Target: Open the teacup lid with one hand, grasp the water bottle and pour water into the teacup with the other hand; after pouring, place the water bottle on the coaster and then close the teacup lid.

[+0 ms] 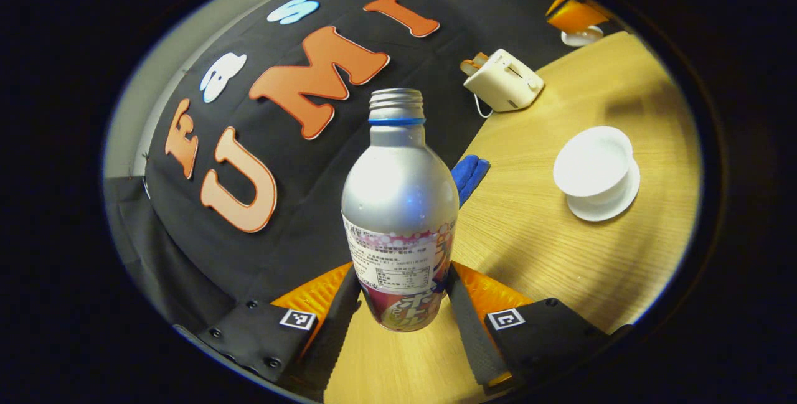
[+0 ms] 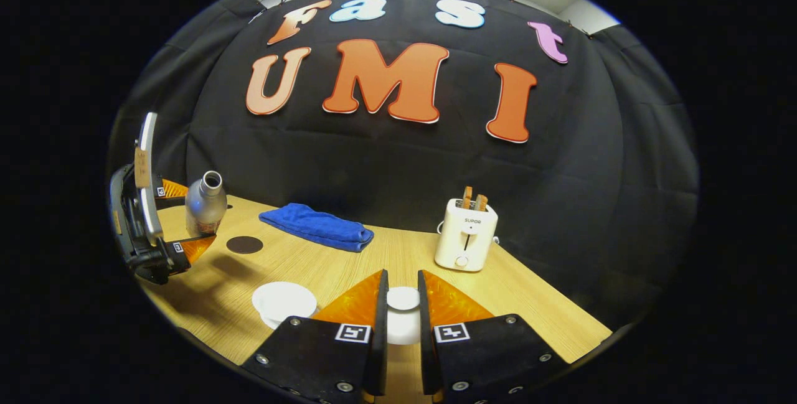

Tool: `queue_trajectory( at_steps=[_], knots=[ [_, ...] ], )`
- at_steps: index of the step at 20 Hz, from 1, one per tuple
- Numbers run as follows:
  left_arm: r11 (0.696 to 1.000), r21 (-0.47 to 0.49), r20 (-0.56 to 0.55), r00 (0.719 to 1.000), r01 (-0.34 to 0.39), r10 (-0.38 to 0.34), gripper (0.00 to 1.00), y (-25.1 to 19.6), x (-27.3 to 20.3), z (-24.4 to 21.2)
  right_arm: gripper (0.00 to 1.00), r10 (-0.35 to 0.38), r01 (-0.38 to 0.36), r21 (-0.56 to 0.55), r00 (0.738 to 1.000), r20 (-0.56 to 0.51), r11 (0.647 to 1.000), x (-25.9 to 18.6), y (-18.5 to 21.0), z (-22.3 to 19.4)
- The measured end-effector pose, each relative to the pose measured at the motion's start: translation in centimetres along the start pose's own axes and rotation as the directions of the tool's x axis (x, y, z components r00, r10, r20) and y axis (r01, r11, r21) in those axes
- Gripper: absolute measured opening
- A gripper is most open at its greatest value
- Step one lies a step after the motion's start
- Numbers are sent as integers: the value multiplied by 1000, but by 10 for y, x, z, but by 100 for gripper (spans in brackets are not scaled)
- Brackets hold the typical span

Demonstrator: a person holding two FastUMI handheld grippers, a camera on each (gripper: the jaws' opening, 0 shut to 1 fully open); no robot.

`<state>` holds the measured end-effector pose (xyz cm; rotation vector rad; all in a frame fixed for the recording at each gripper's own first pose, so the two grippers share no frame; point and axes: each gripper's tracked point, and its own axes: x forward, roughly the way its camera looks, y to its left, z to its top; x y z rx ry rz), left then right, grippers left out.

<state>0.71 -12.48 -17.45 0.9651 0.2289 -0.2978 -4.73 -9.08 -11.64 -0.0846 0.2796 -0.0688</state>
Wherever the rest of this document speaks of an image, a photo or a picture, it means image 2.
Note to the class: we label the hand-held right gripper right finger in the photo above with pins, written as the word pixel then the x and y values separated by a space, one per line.
pixel 426 342

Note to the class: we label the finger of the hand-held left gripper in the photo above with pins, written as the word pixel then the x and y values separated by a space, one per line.
pixel 193 248
pixel 171 191

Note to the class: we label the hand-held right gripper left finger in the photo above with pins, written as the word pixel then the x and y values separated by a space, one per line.
pixel 381 342

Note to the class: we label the white teacup lid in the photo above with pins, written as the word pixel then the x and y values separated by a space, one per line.
pixel 403 323

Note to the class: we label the silver water bottle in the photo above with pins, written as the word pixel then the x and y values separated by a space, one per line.
pixel 205 208

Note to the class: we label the dark round coaster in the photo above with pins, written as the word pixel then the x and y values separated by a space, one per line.
pixel 244 244

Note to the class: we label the white teacup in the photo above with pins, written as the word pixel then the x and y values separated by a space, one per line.
pixel 283 298

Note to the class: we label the white saucer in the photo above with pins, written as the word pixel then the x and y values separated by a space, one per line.
pixel 274 323

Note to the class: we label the white toaster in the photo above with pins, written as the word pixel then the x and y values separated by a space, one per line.
pixel 464 239

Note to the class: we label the blue folded towel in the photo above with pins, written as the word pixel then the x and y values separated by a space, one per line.
pixel 317 226

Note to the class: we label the brown toast slice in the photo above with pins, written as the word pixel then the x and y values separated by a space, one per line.
pixel 481 203
pixel 467 197

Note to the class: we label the black backdrop cloth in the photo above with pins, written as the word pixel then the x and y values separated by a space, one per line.
pixel 405 161

